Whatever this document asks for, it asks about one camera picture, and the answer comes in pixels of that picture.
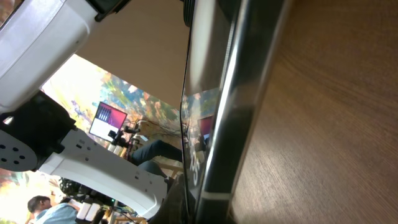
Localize computer monitor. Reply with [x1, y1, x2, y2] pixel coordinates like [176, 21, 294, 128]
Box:
[89, 102, 127, 142]

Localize seated person in blue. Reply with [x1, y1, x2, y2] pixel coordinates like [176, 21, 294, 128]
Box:
[27, 195, 78, 224]

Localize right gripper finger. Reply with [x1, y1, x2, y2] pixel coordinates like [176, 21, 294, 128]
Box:
[149, 175, 188, 224]

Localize black smartphone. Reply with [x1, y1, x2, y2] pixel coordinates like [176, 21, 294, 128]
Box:
[180, 0, 292, 223]

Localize person in dark trousers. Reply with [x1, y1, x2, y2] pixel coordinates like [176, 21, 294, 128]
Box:
[129, 140, 183, 179]

